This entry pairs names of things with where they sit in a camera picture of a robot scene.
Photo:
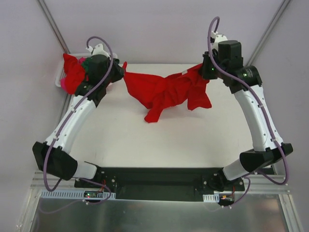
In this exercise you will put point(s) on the red t shirt in basket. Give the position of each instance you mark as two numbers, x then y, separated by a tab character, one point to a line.
72	75

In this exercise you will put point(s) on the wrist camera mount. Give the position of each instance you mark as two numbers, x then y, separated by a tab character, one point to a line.
97	50
217	38

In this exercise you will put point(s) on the green t shirt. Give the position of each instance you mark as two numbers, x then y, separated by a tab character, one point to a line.
85	65

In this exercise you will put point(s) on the red t shirt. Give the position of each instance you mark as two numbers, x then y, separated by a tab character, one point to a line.
157	93
72	75

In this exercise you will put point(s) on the left white slotted cable duct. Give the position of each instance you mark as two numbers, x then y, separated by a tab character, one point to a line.
78	195

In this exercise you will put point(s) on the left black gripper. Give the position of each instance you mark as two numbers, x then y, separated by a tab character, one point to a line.
117	72

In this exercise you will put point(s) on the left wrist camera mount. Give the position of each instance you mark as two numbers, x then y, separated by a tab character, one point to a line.
97	50

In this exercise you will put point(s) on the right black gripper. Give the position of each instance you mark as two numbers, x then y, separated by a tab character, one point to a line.
206	66

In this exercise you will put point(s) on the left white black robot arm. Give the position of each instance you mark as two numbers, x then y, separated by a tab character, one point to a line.
53	155

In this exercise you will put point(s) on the right white slotted cable duct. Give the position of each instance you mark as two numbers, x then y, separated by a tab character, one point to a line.
211	198

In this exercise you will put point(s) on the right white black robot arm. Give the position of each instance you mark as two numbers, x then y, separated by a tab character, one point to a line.
224	60

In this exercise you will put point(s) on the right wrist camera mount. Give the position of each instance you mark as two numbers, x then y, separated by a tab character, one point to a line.
217	38

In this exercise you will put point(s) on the white plastic laundry basket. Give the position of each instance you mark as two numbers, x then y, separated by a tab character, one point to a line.
72	78

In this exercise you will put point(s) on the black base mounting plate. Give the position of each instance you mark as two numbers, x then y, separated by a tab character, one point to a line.
162	184

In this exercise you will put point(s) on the white slotted cable duct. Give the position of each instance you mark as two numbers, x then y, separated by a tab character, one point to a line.
211	198
78	195

